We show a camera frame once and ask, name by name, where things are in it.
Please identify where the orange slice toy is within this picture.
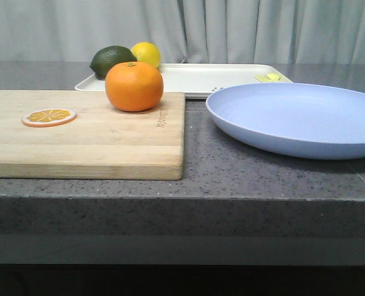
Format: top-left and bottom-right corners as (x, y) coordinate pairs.
(22, 108), (77, 128)

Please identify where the light blue plate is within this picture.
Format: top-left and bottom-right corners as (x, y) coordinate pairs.
(206, 83), (365, 160)

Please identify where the grey curtain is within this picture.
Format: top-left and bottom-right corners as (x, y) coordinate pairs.
(0, 1), (365, 64)

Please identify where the dark green lime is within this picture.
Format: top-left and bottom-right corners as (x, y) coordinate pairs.
(90, 45), (137, 80)

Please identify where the wooden cutting board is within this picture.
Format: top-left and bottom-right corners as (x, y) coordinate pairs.
(0, 90), (185, 180)

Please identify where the yellow lemon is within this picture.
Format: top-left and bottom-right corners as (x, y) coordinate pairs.
(131, 42), (161, 68)

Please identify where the yellow object on tray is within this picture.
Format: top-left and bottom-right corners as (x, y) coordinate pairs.
(254, 73), (281, 83)

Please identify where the whole orange fruit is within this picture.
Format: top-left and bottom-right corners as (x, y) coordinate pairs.
(105, 62), (164, 112)

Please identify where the white rectangular tray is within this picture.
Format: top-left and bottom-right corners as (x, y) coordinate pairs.
(74, 63), (293, 100)

